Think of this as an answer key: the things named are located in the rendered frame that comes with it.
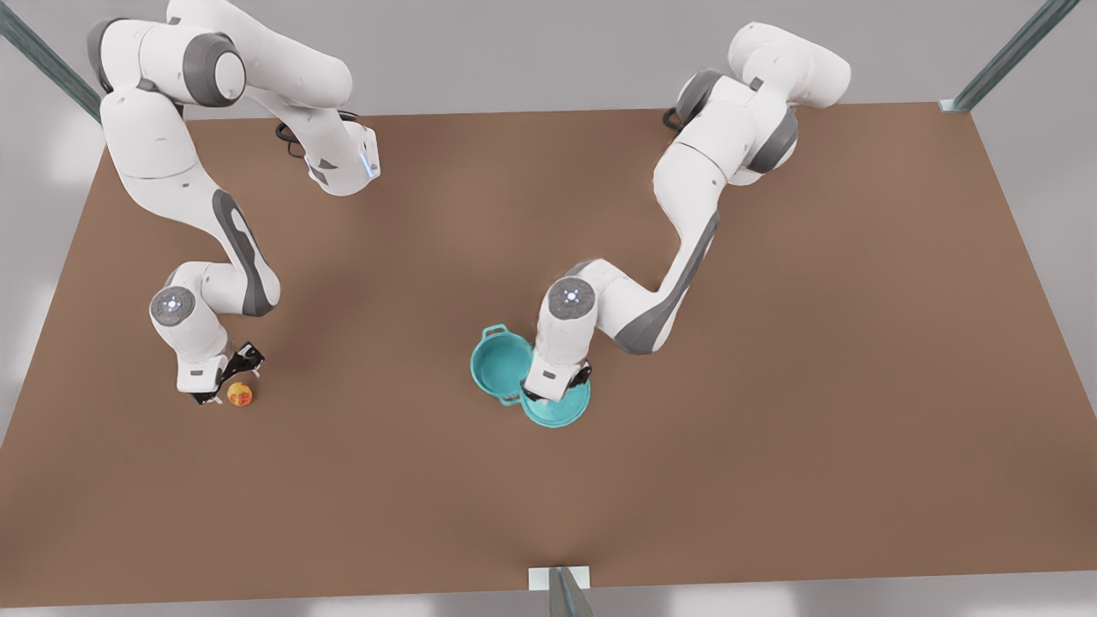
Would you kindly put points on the teal pot lid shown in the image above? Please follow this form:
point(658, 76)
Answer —
point(561, 410)

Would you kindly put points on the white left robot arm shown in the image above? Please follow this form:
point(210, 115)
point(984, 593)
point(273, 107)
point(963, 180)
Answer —
point(703, 171)

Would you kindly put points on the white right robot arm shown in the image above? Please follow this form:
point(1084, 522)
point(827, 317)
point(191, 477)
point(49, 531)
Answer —
point(163, 154)

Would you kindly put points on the yellow orange potato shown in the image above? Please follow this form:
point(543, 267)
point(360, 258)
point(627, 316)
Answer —
point(240, 395)

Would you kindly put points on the teal pot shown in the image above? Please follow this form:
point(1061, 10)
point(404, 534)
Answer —
point(500, 364)

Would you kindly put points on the silver frame post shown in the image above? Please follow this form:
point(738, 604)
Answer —
point(561, 591)
point(1003, 58)
point(47, 62)

